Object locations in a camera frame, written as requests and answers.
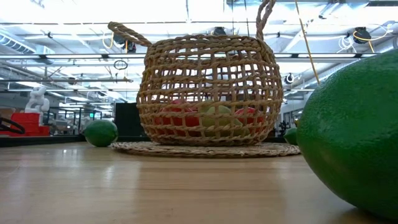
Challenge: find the red apple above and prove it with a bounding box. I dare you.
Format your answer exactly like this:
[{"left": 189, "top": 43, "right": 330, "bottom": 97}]
[{"left": 234, "top": 106, "right": 265, "bottom": 134}]

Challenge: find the round woven placemat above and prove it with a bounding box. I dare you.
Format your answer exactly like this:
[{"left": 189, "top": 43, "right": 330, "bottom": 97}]
[{"left": 110, "top": 141, "right": 302, "bottom": 159}]

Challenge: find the yellow hanging cable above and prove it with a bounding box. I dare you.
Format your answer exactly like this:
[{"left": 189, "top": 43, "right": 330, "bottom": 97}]
[{"left": 294, "top": 0, "right": 321, "bottom": 85}]

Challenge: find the large green lime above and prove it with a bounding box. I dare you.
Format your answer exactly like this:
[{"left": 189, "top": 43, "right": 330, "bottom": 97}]
[{"left": 297, "top": 49, "right": 398, "bottom": 220}]

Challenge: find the dark ceiling device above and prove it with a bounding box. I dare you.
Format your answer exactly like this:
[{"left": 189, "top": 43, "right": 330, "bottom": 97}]
[{"left": 113, "top": 30, "right": 137, "bottom": 54}]

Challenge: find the white robot figure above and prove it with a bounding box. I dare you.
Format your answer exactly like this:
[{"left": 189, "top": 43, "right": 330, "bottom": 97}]
[{"left": 24, "top": 86, "right": 50, "bottom": 114}]

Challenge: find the stack of red bins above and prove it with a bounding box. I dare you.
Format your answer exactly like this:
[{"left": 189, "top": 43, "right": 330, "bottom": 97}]
[{"left": 0, "top": 112, "right": 50, "bottom": 137}]

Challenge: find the woven basket with rope handles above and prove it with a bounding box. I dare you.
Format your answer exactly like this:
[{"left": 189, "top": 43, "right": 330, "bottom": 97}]
[{"left": 107, "top": 0, "right": 284, "bottom": 147}]

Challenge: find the yellow-green pear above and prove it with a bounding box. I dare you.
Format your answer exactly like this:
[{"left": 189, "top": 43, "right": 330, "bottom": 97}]
[{"left": 198, "top": 104, "right": 249, "bottom": 138}]

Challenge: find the small green lime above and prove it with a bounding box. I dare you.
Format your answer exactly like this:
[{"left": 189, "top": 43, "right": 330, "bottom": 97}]
[
  {"left": 282, "top": 126, "right": 300, "bottom": 146},
  {"left": 83, "top": 119, "right": 119, "bottom": 148}
]

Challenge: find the ceiling cable reel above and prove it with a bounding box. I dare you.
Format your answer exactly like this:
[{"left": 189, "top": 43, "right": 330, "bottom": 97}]
[{"left": 353, "top": 27, "right": 373, "bottom": 44}]

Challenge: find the black computer with blue light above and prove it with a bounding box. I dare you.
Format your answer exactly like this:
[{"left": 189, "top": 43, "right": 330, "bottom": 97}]
[{"left": 114, "top": 102, "right": 142, "bottom": 138}]

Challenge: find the dark red round fruit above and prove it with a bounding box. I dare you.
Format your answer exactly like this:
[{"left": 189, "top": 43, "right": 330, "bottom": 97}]
[{"left": 154, "top": 99, "right": 201, "bottom": 138}]

